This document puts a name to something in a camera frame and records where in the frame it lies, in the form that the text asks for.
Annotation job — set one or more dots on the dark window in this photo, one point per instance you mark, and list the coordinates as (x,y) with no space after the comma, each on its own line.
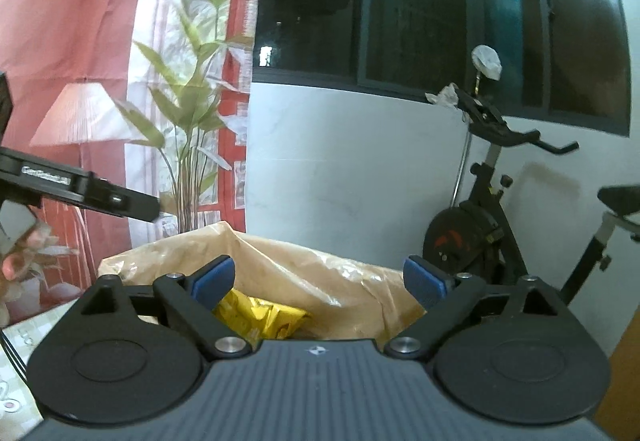
(425,11)

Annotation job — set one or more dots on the wooden door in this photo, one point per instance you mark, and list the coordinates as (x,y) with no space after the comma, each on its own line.
(622,386)

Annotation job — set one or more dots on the person's left hand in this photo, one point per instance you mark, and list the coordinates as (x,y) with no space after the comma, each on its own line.
(22,256)

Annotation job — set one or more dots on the black exercise bike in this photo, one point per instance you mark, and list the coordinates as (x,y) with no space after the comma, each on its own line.
(500,221)

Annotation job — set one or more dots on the yellow snack packet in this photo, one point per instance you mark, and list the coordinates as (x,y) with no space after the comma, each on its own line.
(260,316)

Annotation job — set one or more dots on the cardboard box with plastic liner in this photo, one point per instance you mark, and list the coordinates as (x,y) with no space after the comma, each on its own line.
(310,271)

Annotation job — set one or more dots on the printed backdrop cloth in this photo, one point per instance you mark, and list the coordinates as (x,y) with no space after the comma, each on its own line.
(75,21)

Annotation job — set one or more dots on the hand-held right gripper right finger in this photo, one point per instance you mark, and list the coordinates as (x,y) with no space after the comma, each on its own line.
(425,282)

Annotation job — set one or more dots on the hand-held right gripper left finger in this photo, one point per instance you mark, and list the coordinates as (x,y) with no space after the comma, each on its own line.
(212,278)

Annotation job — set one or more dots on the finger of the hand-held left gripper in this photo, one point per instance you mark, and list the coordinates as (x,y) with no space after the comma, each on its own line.
(127,201)

